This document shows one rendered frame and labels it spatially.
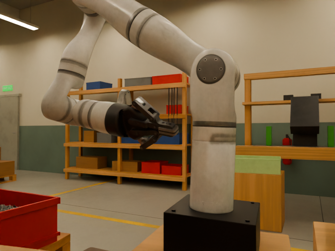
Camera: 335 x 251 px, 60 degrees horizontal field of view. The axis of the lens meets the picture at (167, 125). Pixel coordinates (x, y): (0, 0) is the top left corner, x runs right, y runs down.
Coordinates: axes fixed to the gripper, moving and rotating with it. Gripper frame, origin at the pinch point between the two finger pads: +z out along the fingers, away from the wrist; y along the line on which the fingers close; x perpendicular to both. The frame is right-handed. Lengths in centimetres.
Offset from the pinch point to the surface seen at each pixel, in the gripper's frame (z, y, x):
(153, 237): -2.9, -26.1, -7.9
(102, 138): -373, -292, 337
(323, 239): 34, -44, 22
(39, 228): -31.5, -26.0, -17.6
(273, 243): 22.8, -26.8, 2.0
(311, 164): 29, -299, 406
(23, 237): -31.3, -24.4, -22.1
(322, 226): 34, -50, 34
